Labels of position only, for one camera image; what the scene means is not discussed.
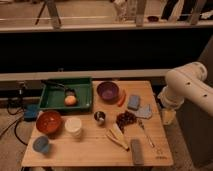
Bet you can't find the peeled yellow banana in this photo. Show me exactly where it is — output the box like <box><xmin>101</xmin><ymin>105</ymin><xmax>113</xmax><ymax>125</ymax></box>
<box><xmin>106</xmin><ymin>123</ymin><xmax>129</xmax><ymax>151</ymax></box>

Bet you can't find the white plastic cup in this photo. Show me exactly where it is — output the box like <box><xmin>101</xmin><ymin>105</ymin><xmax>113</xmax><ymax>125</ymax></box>
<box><xmin>65</xmin><ymin>117</ymin><xmax>82</xmax><ymax>137</ymax></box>

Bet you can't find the grey-blue cloth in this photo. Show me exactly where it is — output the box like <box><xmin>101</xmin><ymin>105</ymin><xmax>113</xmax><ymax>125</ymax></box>
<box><xmin>135</xmin><ymin>105</ymin><xmax>152</xmax><ymax>119</ymax></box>

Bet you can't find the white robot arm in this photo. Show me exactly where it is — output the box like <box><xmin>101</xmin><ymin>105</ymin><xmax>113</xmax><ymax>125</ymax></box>
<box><xmin>157</xmin><ymin>62</ymin><xmax>213</xmax><ymax>125</ymax></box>

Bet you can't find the orange carrot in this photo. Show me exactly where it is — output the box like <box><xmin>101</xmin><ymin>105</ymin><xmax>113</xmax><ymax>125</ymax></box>
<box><xmin>117</xmin><ymin>90</ymin><xmax>126</xmax><ymax>107</ymax></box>

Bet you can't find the purple bowl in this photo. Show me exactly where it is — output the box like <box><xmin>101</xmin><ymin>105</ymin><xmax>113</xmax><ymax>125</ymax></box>
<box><xmin>97</xmin><ymin>81</ymin><xmax>119</xmax><ymax>102</ymax></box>

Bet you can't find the blue box on floor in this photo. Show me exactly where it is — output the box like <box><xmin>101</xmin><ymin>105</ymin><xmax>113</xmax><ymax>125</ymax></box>
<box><xmin>24</xmin><ymin>104</ymin><xmax>39</xmax><ymax>121</ymax></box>

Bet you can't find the red-orange bowl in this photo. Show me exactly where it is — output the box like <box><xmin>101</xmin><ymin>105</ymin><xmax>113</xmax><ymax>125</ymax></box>
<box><xmin>36</xmin><ymin>110</ymin><xmax>62</xmax><ymax>135</ymax></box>

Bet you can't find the blue plastic cup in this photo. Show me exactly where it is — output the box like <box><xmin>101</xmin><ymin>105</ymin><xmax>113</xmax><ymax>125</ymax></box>
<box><xmin>33</xmin><ymin>136</ymin><xmax>50</xmax><ymax>154</ymax></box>

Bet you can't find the black utensil in tray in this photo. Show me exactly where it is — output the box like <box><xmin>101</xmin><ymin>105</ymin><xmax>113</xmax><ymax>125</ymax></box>
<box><xmin>42</xmin><ymin>80</ymin><xmax>76</xmax><ymax>96</ymax></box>

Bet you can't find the metal fork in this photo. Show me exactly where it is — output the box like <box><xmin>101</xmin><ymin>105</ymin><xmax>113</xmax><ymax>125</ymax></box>
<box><xmin>137</xmin><ymin>119</ymin><xmax>155</xmax><ymax>148</ymax></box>

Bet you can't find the small metal cup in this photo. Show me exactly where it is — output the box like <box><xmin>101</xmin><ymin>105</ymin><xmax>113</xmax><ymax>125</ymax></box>
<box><xmin>94</xmin><ymin>111</ymin><xmax>106</xmax><ymax>126</ymax></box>

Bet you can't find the orange fruit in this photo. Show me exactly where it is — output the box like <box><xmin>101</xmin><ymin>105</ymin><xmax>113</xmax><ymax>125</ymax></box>
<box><xmin>64</xmin><ymin>95</ymin><xmax>77</xmax><ymax>106</ymax></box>

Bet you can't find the black cable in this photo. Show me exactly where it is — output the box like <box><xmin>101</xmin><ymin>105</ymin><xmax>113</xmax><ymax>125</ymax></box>
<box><xmin>0</xmin><ymin>87</ymin><xmax>29</xmax><ymax>147</ymax></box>

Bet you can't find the green plastic tray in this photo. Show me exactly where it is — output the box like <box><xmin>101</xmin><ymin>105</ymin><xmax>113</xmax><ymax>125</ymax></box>
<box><xmin>39</xmin><ymin>77</ymin><xmax>93</xmax><ymax>112</ymax></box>

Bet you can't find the bunch of dark grapes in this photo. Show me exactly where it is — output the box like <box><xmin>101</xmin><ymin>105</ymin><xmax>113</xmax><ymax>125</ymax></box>
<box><xmin>116</xmin><ymin>111</ymin><xmax>137</xmax><ymax>131</ymax></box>

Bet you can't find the blue sponge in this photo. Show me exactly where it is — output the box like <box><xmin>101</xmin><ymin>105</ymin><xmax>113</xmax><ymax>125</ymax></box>
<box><xmin>127</xmin><ymin>95</ymin><xmax>140</xmax><ymax>111</ymax></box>

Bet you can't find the grey rectangular block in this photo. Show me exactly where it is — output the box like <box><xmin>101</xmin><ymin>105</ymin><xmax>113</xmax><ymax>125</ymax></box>
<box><xmin>130</xmin><ymin>139</ymin><xmax>143</xmax><ymax>166</ymax></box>

